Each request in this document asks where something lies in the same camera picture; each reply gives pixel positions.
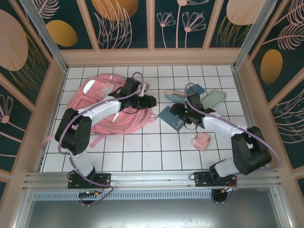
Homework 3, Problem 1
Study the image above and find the small teal card case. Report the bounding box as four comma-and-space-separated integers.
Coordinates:
185, 85, 205, 96

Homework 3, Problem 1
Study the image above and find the mint green pencil case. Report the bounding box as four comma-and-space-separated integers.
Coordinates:
200, 89, 227, 110

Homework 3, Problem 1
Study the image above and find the dark teal notebook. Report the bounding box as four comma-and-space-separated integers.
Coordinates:
158, 105, 188, 133

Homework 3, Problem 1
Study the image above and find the pink backpack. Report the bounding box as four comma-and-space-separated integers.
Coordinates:
41, 73, 156, 148

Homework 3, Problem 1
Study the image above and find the small pink box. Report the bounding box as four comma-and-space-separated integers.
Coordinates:
191, 132, 211, 152

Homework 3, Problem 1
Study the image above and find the small green circuit board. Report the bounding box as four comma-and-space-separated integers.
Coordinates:
79, 190, 100, 198

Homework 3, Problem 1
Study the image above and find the grey metal sheet panel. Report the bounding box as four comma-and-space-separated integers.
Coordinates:
14, 187, 293, 228

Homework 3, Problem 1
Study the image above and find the aluminium side rail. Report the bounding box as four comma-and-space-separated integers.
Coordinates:
231, 66, 266, 168

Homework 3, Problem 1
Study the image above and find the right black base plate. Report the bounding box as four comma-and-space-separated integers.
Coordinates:
194, 171, 238, 188

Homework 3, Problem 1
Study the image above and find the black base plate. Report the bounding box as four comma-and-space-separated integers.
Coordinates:
194, 171, 238, 188
67, 172, 112, 190

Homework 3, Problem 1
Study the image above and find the aluminium corner post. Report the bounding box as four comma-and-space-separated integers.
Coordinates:
20, 0, 69, 72
232, 0, 278, 69

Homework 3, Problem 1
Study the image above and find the long aluminium mounting rail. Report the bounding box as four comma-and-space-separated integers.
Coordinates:
22, 168, 282, 190

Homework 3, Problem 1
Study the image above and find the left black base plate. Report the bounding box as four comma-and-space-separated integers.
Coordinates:
67, 172, 112, 190

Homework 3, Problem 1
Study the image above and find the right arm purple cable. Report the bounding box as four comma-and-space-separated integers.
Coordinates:
184, 82, 281, 204

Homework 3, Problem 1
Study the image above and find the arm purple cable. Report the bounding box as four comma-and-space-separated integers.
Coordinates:
57, 72, 145, 207
184, 82, 281, 204

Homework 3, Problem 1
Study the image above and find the slotted metal cable tray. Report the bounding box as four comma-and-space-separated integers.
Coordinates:
32, 191, 274, 200

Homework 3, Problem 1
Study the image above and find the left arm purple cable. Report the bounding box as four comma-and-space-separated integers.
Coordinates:
57, 72, 145, 207

